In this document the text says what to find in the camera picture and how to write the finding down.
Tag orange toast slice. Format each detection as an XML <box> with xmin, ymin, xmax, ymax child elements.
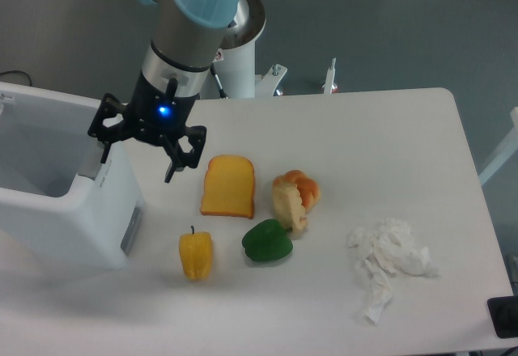
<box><xmin>200</xmin><ymin>155</ymin><xmax>255</xmax><ymax>219</ymax></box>

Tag black floor cable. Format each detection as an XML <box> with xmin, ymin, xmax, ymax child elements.
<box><xmin>0</xmin><ymin>70</ymin><xmax>32</xmax><ymax>86</ymax></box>

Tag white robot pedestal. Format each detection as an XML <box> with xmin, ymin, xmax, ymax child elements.
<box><xmin>200</xmin><ymin>0</ymin><xmax>265</xmax><ymax>100</ymax></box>

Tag green bell pepper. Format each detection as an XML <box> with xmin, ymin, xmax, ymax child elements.
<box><xmin>241</xmin><ymin>218</ymin><xmax>293</xmax><ymax>262</ymax></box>

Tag yellow bell pepper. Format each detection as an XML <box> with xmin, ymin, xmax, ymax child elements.
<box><xmin>179</xmin><ymin>226</ymin><xmax>214</xmax><ymax>281</ymax></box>

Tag black device at edge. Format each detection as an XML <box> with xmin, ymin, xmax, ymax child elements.
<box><xmin>487</xmin><ymin>295</ymin><xmax>518</xmax><ymax>339</ymax></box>

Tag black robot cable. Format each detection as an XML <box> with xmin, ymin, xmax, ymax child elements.
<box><xmin>209</xmin><ymin>62</ymin><xmax>230</xmax><ymax>100</ymax></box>

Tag braided bread roll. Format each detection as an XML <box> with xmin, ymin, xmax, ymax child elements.
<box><xmin>272</xmin><ymin>170</ymin><xmax>321</xmax><ymax>214</ymax></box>

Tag pale bread slice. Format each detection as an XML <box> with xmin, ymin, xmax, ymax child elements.
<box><xmin>272</xmin><ymin>182</ymin><xmax>308</xmax><ymax>233</ymax></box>

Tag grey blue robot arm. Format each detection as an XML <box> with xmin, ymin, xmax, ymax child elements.
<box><xmin>87</xmin><ymin>0</ymin><xmax>240</xmax><ymax>182</ymax></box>

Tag crumpled white tissue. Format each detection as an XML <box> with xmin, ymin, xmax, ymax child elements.
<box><xmin>347</xmin><ymin>218</ymin><xmax>439</xmax><ymax>325</ymax></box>

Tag white frame foot right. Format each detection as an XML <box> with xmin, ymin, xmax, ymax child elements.
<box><xmin>322</xmin><ymin>57</ymin><xmax>338</xmax><ymax>95</ymax></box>

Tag white push-button trash can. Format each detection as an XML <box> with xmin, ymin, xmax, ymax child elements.
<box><xmin>1</xmin><ymin>83</ymin><xmax>145</xmax><ymax>269</ymax></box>

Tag white table leg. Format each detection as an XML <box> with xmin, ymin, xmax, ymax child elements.
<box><xmin>478</xmin><ymin>107</ymin><xmax>517</xmax><ymax>186</ymax></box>

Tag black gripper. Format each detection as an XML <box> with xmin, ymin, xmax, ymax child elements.
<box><xmin>87</xmin><ymin>72</ymin><xmax>207</xmax><ymax>183</ymax></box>

